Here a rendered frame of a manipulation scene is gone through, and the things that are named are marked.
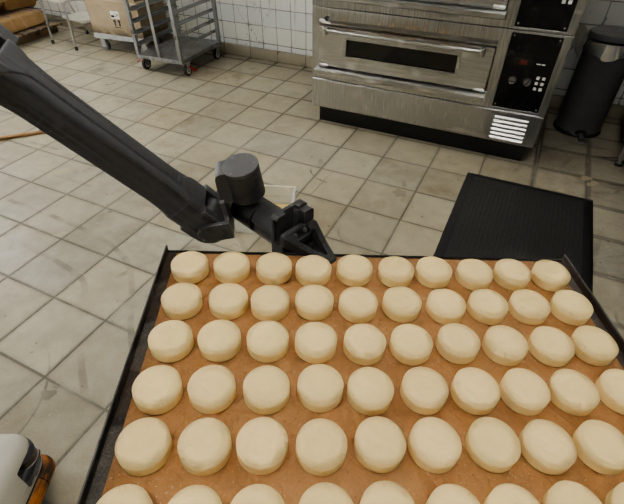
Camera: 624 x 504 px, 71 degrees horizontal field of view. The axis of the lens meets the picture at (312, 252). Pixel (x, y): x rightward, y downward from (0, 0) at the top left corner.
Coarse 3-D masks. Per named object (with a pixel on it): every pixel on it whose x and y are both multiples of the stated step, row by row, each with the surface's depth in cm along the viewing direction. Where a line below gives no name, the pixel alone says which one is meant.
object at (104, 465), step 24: (168, 264) 62; (576, 288) 63; (144, 312) 54; (600, 312) 59; (144, 336) 53; (120, 384) 47; (120, 408) 46; (120, 432) 44; (96, 456) 41; (96, 480) 41
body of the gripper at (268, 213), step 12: (264, 204) 70; (300, 204) 67; (252, 216) 70; (264, 216) 69; (276, 216) 64; (288, 216) 67; (252, 228) 71; (264, 228) 68; (276, 228) 66; (288, 228) 68
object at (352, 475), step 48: (288, 288) 60; (336, 288) 61; (384, 288) 61; (432, 288) 62; (528, 288) 63; (432, 336) 55; (480, 336) 56; (528, 336) 56; (240, 384) 49; (288, 432) 45; (144, 480) 41; (192, 480) 41; (240, 480) 41; (288, 480) 41; (336, 480) 42; (432, 480) 42; (480, 480) 42; (528, 480) 43; (576, 480) 43
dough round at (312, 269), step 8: (304, 256) 62; (312, 256) 62; (320, 256) 62; (296, 264) 61; (304, 264) 61; (312, 264) 61; (320, 264) 61; (328, 264) 61; (296, 272) 61; (304, 272) 60; (312, 272) 60; (320, 272) 60; (328, 272) 60; (304, 280) 60; (312, 280) 59; (320, 280) 60; (328, 280) 61
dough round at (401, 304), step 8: (392, 288) 58; (400, 288) 58; (408, 288) 59; (384, 296) 58; (392, 296) 57; (400, 296) 57; (408, 296) 57; (416, 296) 58; (384, 304) 57; (392, 304) 56; (400, 304) 56; (408, 304) 56; (416, 304) 56; (384, 312) 57; (392, 312) 56; (400, 312) 56; (408, 312) 55; (416, 312) 56; (400, 320) 56; (408, 320) 56
